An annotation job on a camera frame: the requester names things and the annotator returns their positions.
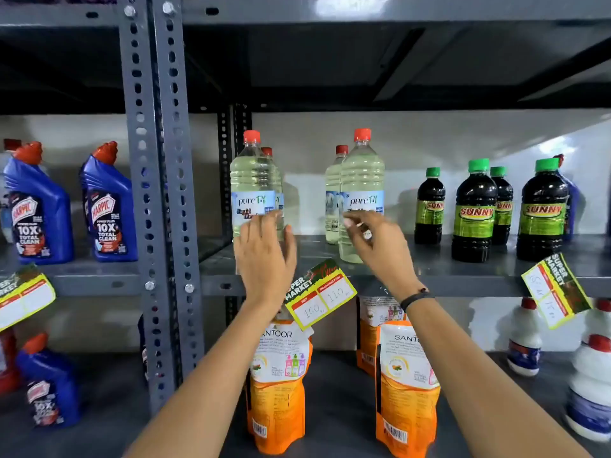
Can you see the person's right hand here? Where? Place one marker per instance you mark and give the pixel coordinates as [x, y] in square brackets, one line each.
[386, 257]

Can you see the person's left forearm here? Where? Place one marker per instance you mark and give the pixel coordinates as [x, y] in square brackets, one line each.
[210, 386]

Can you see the clear bottle red cap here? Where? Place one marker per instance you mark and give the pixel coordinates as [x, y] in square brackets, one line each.
[332, 185]
[279, 181]
[361, 171]
[250, 171]

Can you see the yellow green price tag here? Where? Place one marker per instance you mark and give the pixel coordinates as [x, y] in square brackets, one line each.
[324, 295]
[556, 290]
[26, 300]

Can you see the person's right forearm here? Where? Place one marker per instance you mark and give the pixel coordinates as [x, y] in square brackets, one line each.
[477, 391]

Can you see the grey metal shelves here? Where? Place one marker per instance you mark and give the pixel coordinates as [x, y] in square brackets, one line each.
[453, 276]
[95, 281]

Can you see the white bottle red cap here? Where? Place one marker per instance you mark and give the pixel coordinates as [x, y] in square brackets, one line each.
[600, 319]
[524, 343]
[592, 391]

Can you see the dark bottle green cap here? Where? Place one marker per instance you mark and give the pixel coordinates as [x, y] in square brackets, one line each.
[429, 214]
[474, 219]
[542, 219]
[504, 214]

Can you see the black wristband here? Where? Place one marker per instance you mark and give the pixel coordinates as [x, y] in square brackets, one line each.
[416, 297]

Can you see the person's left hand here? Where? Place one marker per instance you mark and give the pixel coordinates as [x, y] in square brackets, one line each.
[262, 262]

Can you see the orange white refill pouch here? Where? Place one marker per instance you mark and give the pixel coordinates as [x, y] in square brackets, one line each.
[405, 400]
[370, 329]
[279, 395]

